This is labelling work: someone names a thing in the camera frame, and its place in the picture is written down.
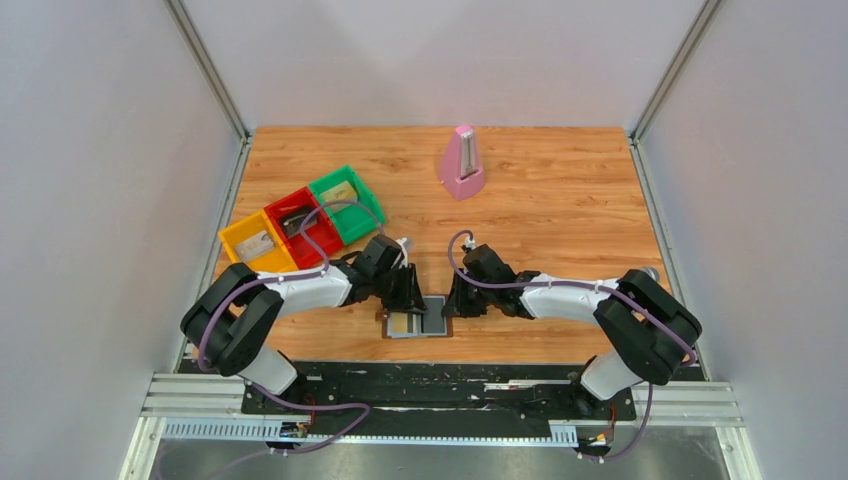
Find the yellow plastic bin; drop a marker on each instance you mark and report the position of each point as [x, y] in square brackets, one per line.
[280, 260]

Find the brown leather card holder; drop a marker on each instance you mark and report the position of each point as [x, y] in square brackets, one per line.
[431, 323]

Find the green plastic bin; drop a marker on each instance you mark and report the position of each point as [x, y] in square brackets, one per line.
[355, 211]

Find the black card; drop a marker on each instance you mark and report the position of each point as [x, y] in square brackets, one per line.
[295, 220]

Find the black microphone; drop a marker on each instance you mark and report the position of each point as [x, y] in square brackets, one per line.
[652, 273]

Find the gold card in green bin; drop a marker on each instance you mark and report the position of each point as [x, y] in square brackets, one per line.
[340, 196]

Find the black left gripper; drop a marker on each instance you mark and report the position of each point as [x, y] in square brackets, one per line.
[404, 288]

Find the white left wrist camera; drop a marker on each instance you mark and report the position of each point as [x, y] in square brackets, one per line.
[405, 244]

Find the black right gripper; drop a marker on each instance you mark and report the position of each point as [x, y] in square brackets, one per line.
[467, 292]

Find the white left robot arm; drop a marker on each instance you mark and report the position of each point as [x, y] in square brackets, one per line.
[231, 321]

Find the pink metronome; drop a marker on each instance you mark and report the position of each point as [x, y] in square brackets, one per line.
[461, 171]

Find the red plastic bin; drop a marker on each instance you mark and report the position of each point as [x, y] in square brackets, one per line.
[303, 247]

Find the black mounting rail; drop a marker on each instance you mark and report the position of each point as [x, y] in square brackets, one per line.
[376, 402]

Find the silver card in yellow bin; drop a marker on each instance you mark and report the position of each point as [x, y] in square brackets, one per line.
[255, 246]

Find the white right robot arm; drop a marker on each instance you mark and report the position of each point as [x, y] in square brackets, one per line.
[650, 332]

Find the gold striped card in holder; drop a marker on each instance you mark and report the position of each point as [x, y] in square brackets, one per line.
[402, 325]

